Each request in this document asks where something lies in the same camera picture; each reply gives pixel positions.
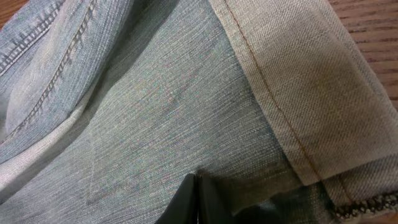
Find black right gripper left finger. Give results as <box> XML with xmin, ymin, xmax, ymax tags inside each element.
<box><xmin>155</xmin><ymin>174</ymin><xmax>197</xmax><ymax>224</ymax></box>

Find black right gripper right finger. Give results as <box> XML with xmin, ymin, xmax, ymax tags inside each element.
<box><xmin>197</xmin><ymin>175</ymin><xmax>236</xmax><ymax>224</ymax></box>

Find light blue denim shorts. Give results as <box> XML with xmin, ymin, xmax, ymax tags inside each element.
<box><xmin>1</xmin><ymin>0</ymin><xmax>397</xmax><ymax>223</ymax></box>

